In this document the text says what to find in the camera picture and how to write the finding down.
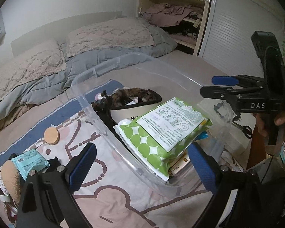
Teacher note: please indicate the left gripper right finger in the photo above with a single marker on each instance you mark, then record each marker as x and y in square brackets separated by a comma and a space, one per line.
[220, 181]

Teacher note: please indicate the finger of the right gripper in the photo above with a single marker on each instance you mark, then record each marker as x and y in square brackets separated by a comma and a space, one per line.
[243, 81]
[218, 92]

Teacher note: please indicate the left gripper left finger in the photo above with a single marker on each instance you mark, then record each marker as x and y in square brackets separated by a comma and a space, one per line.
[47, 198]

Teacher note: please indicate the green wet wipes pack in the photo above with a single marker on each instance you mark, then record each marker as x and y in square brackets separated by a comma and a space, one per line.
[160, 136]

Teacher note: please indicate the person's right hand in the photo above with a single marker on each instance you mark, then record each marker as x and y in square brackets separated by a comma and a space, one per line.
[279, 121]

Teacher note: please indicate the white louvered closet door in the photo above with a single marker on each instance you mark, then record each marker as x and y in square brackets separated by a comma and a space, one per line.
[227, 41]

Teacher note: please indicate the teal packet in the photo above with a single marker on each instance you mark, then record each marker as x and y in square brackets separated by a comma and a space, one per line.
[30, 160]

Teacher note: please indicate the beige plush cushion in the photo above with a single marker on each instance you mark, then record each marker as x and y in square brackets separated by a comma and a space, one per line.
[11, 179]

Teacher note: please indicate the round wooden coaster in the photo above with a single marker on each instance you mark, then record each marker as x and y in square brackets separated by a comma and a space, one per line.
[51, 136]

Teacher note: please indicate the closet clothes pile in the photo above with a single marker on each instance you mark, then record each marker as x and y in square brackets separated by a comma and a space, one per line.
[182, 23]

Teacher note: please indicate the clear plastic storage bin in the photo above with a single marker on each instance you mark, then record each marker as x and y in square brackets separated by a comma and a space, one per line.
[93, 86]

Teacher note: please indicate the white black-rimmed pouch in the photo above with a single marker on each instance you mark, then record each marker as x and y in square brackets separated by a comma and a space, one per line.
[134, 108]

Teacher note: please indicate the tortoiseshell hair claw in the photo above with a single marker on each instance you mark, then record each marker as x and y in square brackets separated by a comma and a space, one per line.
[120, 97]

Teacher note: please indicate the grey beige duvet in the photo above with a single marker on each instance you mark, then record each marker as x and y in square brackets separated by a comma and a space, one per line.
[47, 70]

